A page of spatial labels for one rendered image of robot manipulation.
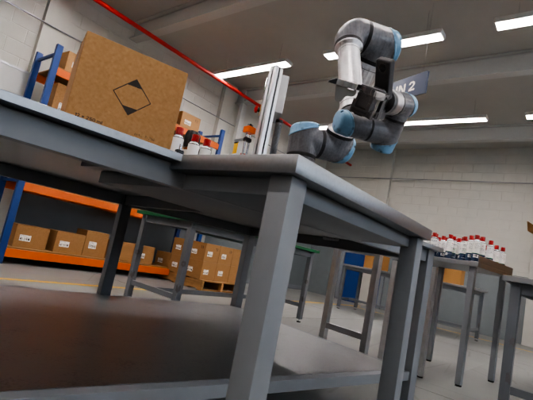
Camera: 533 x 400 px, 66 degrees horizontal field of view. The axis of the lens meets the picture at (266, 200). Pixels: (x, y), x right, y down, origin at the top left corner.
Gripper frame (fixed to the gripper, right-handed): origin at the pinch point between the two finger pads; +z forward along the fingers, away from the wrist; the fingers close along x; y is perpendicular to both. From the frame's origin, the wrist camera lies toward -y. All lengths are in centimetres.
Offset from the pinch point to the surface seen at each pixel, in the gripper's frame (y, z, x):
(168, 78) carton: 14, 21, 49
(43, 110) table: 21, 62, 29
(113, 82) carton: 18, 36, 52
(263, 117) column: 29, -47, 69
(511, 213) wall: 173, -805, 76
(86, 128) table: 24, 53, 27
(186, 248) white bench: 159, -91, 151
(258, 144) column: 41, -43, 64
